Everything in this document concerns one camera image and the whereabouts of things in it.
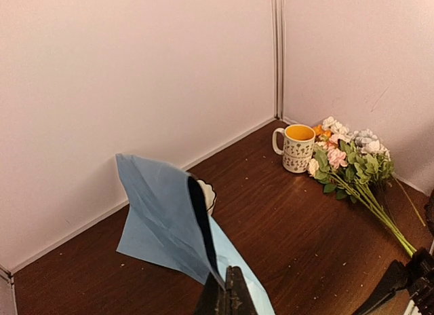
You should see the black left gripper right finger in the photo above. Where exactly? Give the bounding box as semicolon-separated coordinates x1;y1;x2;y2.
225;266;255;315

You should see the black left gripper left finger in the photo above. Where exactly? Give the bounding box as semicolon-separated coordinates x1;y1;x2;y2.
193;274;226;315

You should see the blue wrapping paper sheet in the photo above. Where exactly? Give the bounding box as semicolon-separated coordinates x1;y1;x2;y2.
116;153;275;314

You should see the blue hydrangea flower bunch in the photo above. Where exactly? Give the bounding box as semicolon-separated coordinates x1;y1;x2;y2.
307;116;427;256

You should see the orange flower stem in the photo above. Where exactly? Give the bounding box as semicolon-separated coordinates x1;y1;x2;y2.
313;124;332;140

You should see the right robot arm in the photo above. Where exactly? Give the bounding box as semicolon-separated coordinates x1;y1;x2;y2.
354;248;433;314

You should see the white fluted ceramic dish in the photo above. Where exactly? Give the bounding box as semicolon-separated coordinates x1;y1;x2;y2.
197;179;217;216

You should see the floral ceramic mug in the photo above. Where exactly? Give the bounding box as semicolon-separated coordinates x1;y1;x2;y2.
272;124;315;174

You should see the right aluminium corner post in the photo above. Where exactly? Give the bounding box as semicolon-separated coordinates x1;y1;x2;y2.
271;0;285;120

